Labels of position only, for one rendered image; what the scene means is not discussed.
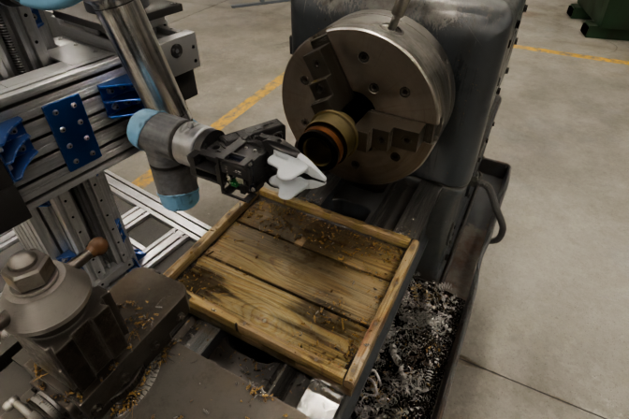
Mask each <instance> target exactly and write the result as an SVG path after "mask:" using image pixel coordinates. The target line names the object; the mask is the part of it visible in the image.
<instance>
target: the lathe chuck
mask: <svg viewBox="0 0 629 419"><path fill-rule="evenodd" d="M390 20H391V18H390V17H388V16H384V15H378V14H357V15H352V16H348V17H345V18H342V19H340V20H338V21H336V22H334V23H332V24H331V25H329V26H328V27H326V28H324V29H323V30H321V31H320V32H318V33H316V34H315V35H313V36H311V37H309V38H308V39H307V40H305V41H304V42H303V43H302V44H301V45H300V46H299V47H298V48H297V49H296V50H295V52H294V53H293V54H292V56H291V58H290V59H289V61H288V63H287V66H286V68H285V73H284V77H283V83H282V101H283V107H284V112H285V117H286V120H287V123H288V125H289V127H290V129H291V131H292V133H293V135H294V137H295V139H296V140H297V141H299V139H300V136H301V135H302V134H303V133H304V130H305V128H306V127H307V125H308V124H310V122H311V119H312V118H313V117H314V115H315V114H314V112H313V110H312V108H311V105H312V104H313V102H314V101H315V98H314V96H313V93H312V91H311V89H310V87H309V84H310V83H311V82H312V81H314V80H313V78H312V76H311V74H310V71H309V69H308V67H307V65H306V64H305V62H304V60H303V58H302V57H303V56H304V55H305V54H307V53H308V52H310V51H312V50H313V49H314V48H313V45H312V43H311V41H312V40H313V39H315V38H317V37H318V36H322V35H324V34H325V33H327V35H328V37H329V40H330V43H331V45H332V47H333V48H334V51H335V53H336V55H337V57H338V59H339V62H340V64H341V66H342V68H343V71H344V73H345V75H346V78H347V80H348V82H349V84H350V87H351V89H352V91H354V92H358V93H361V94H363V95H365V96H366V97H367V98H368V99H369V100H370V101H371V102H372V103H373V106H374V108H375V110H377V111H381V112H385V113H388V114H393V115H397V116H401V117H404V118H408V119H412V120H416V121H420V122H424V123H431V124H435V125H437V129H436V134H435V137H434V141H432V143H428V142H424V141H423V142H422V143H421V145H420V147H419V148H418V150H417V152H410V151H406V150H403V149H399V148H396V147H392V146H390V148H389V150H388V151H387V152H385V151H381V150H378V149H375V148H372V147H371V148H370V149H369V150H368V151H367V152H361V151H357V150H356V151H355V152H354V153H353V154H352V155H351V156H349V157H347V158H345V159H344V161H343V162H341V163H340V164H339V165H337V166H336V167H334V168H333V169H331V170H329V172H330V173H332V174H334V175H336V176H338V177H340V178H343V179H345V180H348V181H353V182H357V183H362V184H386V183H391V182H394V181H399V180H401V179H403V178H405V177H407V176H409V175H410V174H412V173H413V172H415V171H416V170H417V169H418V168H419V167H421V166H422V164H423V163H424V162H425V161H426V160H427V158H428V157H429V155H430V153H431V152H432V149H433V147H434V146H435V144H436V142H437V140H438V139H439V137H440V136H441V134H442V133H443V131H444V129H445V127H446V123H447V120H448V117H449V113H450V108H451V89H450V83H449V78H448V75H447V72H446V68H445V66H444V64H443V62H442V60H441V58H440V56H439V55H438V53H437V52H436V50H435V49H434V47H433V46H432V45H431V43H430V42H429V41H428V40H427V39H426V38H425V37H424V36H423V35H421V34H420V33H419V32H418V31H416V30H415V29H414V28H412V27H411V26H409V25H407V24H406V23H404V22H401V21H399V24H398V26H397V28H398V29H400V31H401V33H400V34H394V33H391V32H389V31H387V30H386V29H384V28H383V27H382V25H384V24H389V23H390ZM340 112H344V113H346V114H347V115H349V116H350V117H351V118H352V119H353V121H354V122H355V123H357V122H358V121H359V120H360V119H361V118H362V117H363V116H364V115H365V114H364V113H362V112H361V111H360V110H358V109H357V107H356V106H355V105H354V103H353V101H352V100H351V101H350V102H349V103H348V104H347V105H346V106H345V107H344V108H343V109H342V110H340Z"/></svg>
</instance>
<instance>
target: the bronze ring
mask: <svg viewBox="0 0 629 419"><path fill-rule="evenodd" d="M358 141H359V139H358V130H357V128H356V126H355V122H354V121H353V119H352V118H351V117H350V116H349V115H347V114H346V113H344V112H339V111H337V110H333V109H325V110H322V111H319V112H318V113H316V114H315V116H314V117H313V118H312V119H311V122H310V124H308V125H307V127H306V128H305V130H304V133H303V134H302V135H301V136H300V139H299V141H298V150H300V153H302V154H303V155H305V156H306V157H307V158H308V159H309V160H311V161H312V162H313V164H314V165H315V166H316V167H317V168H318V169H319V170H320V171H329V170H331V169H333V168H334V167H336V166H337V165H339V164H340V163H341V162H343V161H344V159H345V158H347V157H349V156H351V155H352V154H353V153H354V152H355V151H356V149H357V147H358Z"/></svg>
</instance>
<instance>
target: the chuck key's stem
mask: <svg viewBox="0 0 629 419"><path fill-rule="evenodd" d="M410 1H411V0H396V1H395V4H394V6H393V9H392V11H391V14H392V18H391V20H390V23H389V25H388V26H387V28H388V30H389V31H395V32H397V31H396V28H397V26H398V24H399V21H400V19H401V18H403V17H404V14H405V12H406V10H407V8H408V6H409V3H410Z"/></svg>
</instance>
